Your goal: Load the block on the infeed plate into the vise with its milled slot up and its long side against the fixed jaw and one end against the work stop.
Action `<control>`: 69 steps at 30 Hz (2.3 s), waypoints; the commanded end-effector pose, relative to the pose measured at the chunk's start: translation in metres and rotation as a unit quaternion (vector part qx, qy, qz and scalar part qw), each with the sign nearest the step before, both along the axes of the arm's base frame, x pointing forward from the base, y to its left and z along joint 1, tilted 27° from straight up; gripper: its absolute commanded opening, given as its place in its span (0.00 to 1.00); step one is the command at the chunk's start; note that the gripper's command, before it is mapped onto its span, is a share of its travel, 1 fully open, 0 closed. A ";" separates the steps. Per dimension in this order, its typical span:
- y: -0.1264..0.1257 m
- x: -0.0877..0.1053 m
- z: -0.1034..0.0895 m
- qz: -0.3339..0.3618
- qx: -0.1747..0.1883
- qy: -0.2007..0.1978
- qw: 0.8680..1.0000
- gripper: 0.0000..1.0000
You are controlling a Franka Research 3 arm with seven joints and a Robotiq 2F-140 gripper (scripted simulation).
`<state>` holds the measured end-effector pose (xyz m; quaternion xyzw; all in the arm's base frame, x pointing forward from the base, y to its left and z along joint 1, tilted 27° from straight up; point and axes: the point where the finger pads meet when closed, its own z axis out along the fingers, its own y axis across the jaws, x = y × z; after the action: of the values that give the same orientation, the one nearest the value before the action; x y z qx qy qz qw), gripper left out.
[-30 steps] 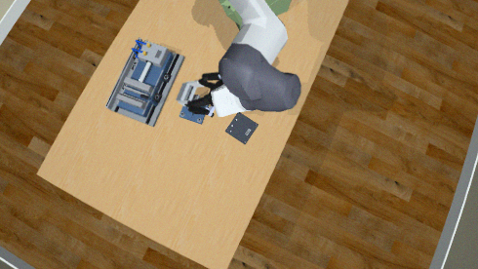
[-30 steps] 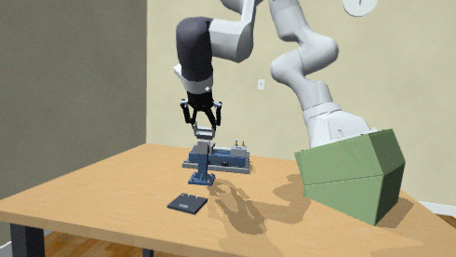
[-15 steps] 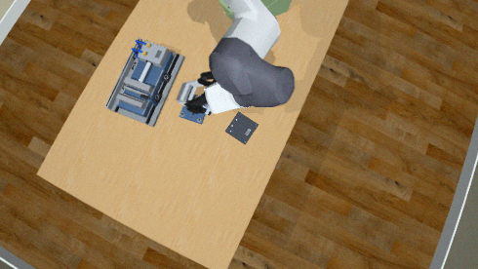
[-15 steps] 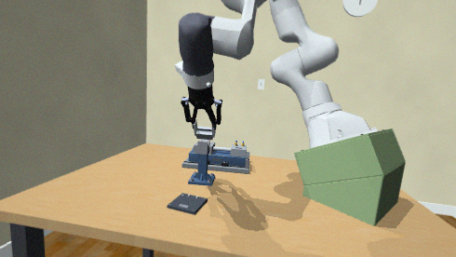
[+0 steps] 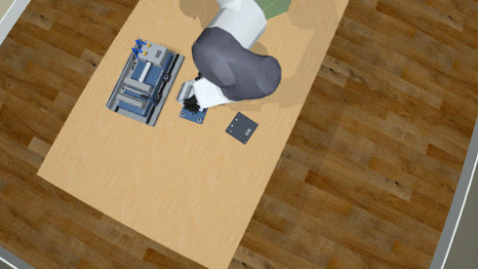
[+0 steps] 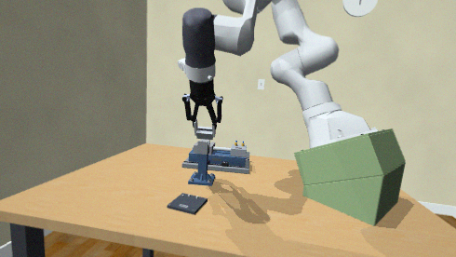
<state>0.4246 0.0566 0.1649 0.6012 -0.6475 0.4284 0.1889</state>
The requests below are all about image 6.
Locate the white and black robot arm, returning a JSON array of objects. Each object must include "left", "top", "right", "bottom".
[{"left": 178, "top": 0, "right": 378, "bottom": 148}]

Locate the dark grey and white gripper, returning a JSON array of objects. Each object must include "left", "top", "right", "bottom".
[{"left": 182, "top": 79, "right": 223, "bottom": 138}]

